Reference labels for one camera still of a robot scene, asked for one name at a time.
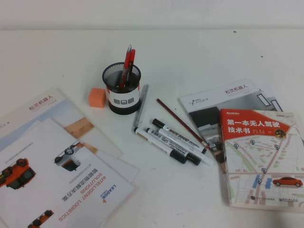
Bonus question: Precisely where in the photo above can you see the red and map cover book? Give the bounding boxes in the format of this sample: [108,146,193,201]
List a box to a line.
[219,108,304,211]

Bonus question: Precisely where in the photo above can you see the AgileX brochure with wood photo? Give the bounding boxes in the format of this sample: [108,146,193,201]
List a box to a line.
[0,87,124,159]

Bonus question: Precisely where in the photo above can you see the AgileX brochure with grey photo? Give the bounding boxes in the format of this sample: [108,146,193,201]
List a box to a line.
[178,78,262,175]

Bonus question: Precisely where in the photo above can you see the white paper sheet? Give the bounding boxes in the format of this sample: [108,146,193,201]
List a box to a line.
[95,149,140,185]

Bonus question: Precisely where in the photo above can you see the red pen with silver clip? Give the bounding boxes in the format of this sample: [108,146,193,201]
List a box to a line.
[118,44,133,89]

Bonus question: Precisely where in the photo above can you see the orange foam cube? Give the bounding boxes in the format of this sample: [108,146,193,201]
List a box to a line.
[88,87,107,109]

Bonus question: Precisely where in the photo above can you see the whiteboard marker with large black cap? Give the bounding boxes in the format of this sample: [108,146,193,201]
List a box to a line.
[133,126,188,164]

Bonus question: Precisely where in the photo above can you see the dark red pencil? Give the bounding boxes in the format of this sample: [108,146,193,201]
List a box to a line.
[156,98,209,149]

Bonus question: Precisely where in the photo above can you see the brochure with window picture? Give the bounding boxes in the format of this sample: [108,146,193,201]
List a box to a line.
[255,83,285,112]

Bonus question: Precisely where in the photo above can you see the black mesh pen holder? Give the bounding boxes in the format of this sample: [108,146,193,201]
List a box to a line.
[102,62,141,116]

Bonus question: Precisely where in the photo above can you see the whiteboard marker with black ends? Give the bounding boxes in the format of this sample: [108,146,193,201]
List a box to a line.
[145,127,202,166]

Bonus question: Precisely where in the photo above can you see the marker printed white board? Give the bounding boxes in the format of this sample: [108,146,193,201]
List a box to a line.
[152,118,208,154]

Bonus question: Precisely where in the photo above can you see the Leador logistics brochure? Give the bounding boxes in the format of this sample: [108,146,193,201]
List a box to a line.
[0,118,135,228]

